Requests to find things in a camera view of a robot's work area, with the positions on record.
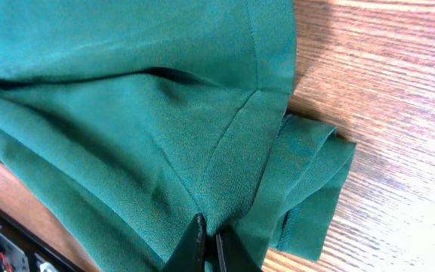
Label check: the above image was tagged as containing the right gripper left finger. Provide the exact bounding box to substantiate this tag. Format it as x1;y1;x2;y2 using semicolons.
162;213;207;272

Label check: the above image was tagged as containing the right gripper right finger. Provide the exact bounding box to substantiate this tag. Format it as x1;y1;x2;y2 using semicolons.
215;227;262;272

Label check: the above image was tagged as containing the dark green skirt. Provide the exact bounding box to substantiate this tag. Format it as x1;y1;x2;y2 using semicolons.
0;0;355;271

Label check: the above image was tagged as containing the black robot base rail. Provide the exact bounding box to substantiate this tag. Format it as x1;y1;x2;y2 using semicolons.
0;209;81;272

